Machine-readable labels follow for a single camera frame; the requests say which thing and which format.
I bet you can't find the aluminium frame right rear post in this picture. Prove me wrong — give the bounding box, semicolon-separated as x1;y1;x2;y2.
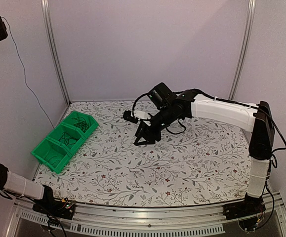
228;0;256;100

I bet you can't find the dark blue cable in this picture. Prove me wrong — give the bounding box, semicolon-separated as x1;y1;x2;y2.
58;132;77;146

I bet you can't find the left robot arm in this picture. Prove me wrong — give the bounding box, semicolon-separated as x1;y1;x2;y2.
0;15;66;179

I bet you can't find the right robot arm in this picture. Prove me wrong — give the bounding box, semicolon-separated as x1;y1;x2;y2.
128;82;280;219

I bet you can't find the brown red cable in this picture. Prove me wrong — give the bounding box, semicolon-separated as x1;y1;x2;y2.
72;117;90;131

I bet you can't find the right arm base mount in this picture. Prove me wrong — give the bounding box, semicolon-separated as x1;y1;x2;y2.
222;195;266;232

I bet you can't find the green plastic bin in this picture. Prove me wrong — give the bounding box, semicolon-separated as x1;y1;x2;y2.
47;123;85;156
31;138;72;174
62;111;99;139

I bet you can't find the aluminium frame rear bottom rail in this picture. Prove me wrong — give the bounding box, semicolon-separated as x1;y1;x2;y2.
68;99;230;103

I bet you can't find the aluminium front rail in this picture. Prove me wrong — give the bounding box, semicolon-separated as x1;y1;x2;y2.
6;192;286;237

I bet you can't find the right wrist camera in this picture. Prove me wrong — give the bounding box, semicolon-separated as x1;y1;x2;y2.
123;110;151;123

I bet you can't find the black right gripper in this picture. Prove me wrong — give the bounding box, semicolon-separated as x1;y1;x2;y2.
134;105;176;145

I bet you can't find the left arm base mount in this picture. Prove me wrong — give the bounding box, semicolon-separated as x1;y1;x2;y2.
33;198;76;220

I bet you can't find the green plastic bin far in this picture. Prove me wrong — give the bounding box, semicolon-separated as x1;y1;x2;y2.
62;111;99;139

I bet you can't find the green plastic bin near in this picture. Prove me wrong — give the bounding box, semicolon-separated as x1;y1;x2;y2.
31;138;72;174

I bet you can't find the green plastic bin middle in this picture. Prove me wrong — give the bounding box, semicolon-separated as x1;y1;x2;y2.
47;123;85;156

